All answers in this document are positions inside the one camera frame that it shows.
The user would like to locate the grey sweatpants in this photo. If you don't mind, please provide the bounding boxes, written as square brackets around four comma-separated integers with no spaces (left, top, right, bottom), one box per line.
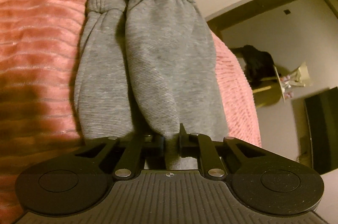
[74,0,228,170]

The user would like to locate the round yellow side table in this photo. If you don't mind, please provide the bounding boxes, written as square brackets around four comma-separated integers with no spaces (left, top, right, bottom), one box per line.
[252,66,293,109]

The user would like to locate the black garment on table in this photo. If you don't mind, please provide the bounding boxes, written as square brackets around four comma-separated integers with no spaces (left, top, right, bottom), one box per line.
[240,45,275,87]

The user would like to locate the flower bouquet in wrap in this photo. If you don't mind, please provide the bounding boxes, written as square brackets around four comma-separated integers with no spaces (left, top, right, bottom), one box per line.
[279,62,313,99]

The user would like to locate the pink ribbed bedspread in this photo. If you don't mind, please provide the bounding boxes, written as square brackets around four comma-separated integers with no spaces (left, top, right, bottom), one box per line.
[1,0,261,223]

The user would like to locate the black wall television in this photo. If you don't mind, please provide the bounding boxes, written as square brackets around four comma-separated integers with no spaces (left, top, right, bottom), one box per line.
[304,87,338,175]

